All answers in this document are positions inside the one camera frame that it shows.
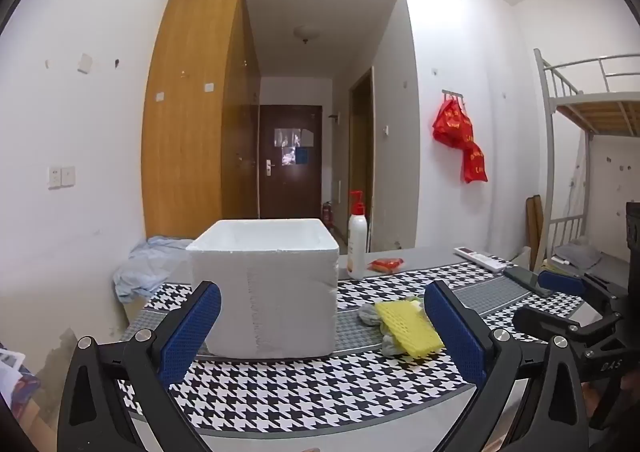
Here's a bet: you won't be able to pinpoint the red snack packet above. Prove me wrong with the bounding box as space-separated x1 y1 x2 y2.
366 257 404 274

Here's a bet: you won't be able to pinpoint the grey folded cloth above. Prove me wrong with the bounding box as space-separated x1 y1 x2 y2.
552 241 603 270

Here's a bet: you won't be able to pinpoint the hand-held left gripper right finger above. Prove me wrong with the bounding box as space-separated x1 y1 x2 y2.
424 280 598 452

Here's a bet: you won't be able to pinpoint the light blue cloth pile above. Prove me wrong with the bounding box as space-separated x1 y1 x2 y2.
112 235 201 304

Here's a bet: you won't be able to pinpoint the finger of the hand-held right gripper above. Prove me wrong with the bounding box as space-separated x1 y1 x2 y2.
537 270 626 303
513 307 601 345

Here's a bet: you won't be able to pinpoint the houndstooth table mat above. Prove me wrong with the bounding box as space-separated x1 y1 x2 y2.
117 259 618 433

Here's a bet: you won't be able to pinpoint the white wall socket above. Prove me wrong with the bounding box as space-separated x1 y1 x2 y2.
48 166 76 190

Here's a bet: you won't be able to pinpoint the metal bunk bed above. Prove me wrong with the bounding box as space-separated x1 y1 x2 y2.
533 48 640 273

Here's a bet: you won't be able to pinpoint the white foam box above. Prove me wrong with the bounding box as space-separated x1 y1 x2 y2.
186 218 341 361

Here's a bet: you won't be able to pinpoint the dark brown door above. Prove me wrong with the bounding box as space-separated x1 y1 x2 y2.
258 105 322 220

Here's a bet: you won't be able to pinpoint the white remote control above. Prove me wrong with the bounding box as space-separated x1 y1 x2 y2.
453 246 518 273

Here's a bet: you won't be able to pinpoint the grey sock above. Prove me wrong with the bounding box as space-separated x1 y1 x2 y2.
358 299 431 358

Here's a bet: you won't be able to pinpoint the red plastic bag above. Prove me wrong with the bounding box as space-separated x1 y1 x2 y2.
432 97 488 184

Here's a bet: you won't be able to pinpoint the black phone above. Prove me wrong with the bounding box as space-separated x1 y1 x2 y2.
502 266 551 298

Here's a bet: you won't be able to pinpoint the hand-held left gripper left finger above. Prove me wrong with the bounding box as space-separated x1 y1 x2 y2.
57 280 222 452

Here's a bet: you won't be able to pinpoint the printed papers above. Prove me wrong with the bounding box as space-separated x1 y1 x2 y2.
0 349 41 418

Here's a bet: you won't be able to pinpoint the white lotion pump bottle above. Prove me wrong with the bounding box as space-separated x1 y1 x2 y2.
347 190 368 280

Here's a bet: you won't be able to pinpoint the wooden wardrobe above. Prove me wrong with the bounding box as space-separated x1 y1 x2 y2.
141 0 261 239

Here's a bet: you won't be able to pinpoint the yellow sponge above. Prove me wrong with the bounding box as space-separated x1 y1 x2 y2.
375 300 445 356

